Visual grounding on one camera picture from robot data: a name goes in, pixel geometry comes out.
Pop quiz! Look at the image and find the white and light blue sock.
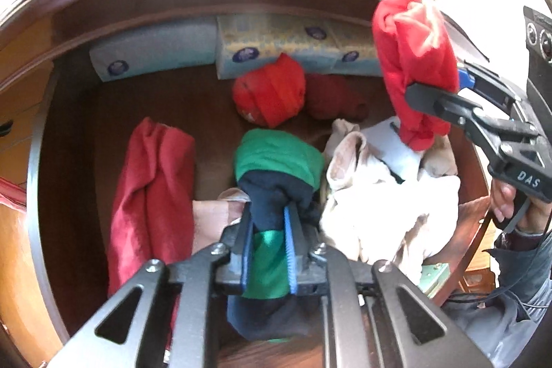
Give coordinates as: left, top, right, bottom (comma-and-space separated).
366, 121, 425, 181

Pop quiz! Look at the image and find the beige sock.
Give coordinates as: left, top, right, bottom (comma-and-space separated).
420, 134, 459, 179

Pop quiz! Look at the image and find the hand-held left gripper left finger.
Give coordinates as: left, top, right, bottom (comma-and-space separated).
54, 209, 255, 368

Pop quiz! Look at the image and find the person's right forearm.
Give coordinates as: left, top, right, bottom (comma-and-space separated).
483, 221, 552, 300

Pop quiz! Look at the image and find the red object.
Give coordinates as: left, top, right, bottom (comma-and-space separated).
0, 177, 27, 206

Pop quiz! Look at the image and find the person's grey clothing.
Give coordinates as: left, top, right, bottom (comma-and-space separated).
440, 286, 552, 368

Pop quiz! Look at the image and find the green metal bracket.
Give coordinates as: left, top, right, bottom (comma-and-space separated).
420, 262, 450, 300

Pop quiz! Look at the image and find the long red cloth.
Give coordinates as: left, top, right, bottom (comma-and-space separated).
107, 117, 197, 347

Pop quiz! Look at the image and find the white garment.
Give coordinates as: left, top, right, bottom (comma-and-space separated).
319, 167, 460, 285

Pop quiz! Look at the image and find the green and navy underwear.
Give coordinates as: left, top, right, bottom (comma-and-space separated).
226, 129, 325, 345

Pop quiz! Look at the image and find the dark red underwear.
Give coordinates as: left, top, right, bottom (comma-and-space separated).
304, 72, 369, 121

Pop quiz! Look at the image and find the thin black cable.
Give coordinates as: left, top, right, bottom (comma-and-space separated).
446, 282, 552, 310

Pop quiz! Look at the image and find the plain light blue tissue pack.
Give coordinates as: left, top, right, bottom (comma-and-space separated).
88, 21, 218, 82

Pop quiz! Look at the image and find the orange-red rolled underwear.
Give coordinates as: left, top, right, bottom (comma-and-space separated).
232, 52, 307, 128

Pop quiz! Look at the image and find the bright red underwear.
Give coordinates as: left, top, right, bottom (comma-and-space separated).
372, 0, 461, 152

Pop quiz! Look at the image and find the cream garment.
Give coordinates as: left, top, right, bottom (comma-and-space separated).
324, 119, 391, 190

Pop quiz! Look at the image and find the person's right hand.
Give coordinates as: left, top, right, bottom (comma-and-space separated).
489, 178, 552, 237

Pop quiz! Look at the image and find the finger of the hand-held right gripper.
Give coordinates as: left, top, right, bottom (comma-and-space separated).
404, 82, 541, 157
456, 58, 526, 109

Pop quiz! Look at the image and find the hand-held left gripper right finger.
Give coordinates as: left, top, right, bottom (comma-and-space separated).
282, 205, 494, 368

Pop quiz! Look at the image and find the pale pink garment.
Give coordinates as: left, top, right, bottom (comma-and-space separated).
192, 189, 251, 252

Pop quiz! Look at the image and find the patterned tissue pack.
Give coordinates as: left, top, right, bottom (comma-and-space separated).
216, 14, 341, 80
328, 23, 384, 78

